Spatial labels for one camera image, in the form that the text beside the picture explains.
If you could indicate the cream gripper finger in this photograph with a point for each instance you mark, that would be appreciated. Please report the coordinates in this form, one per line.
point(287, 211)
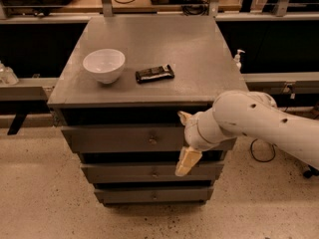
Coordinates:
point(188, 158)
point(184, 117)

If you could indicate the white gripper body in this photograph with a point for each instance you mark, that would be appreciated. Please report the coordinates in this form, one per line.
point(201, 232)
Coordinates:
point(192, 132)

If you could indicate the grey top drawer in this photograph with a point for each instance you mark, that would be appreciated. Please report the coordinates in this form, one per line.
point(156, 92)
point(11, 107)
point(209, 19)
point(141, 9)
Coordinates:
point(100, 138)

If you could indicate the grey drawer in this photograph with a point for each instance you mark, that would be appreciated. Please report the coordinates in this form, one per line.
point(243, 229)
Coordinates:
point(100, 138)
point(148, 172)
point(152, 195)

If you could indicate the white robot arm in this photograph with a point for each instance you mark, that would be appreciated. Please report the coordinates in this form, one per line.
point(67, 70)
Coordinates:
point(255, 114)

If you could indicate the grey bottom drawer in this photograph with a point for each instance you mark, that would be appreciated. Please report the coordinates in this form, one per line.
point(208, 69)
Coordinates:
point(152, 195)

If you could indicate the grey drawer cabinet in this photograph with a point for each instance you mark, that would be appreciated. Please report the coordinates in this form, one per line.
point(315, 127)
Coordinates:
point(203, 68)

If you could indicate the grey middle drawer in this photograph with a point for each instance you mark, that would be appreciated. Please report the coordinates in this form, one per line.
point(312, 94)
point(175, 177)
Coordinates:
point(148, 172)

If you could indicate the black snack bar wrapper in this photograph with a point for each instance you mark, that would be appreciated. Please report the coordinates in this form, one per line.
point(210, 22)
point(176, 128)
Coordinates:
point(154, 74)

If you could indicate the white pump dispenser bottle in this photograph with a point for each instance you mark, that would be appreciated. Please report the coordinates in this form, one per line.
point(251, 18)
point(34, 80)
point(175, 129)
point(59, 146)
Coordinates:
point(237, 58)

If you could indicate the white ceramic bowl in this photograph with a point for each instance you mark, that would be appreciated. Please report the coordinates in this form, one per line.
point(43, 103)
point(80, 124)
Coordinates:
point(105, 65)

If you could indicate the black wheeled stand leg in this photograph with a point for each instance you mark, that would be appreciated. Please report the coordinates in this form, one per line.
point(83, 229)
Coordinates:
point(309, 171)

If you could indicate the clear bottle at left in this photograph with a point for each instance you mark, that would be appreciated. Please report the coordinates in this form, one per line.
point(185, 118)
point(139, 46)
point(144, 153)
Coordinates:
point(7, 75)

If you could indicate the black bracket at left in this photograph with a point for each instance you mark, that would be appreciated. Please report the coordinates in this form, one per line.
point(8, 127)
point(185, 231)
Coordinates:
point(16, 124)

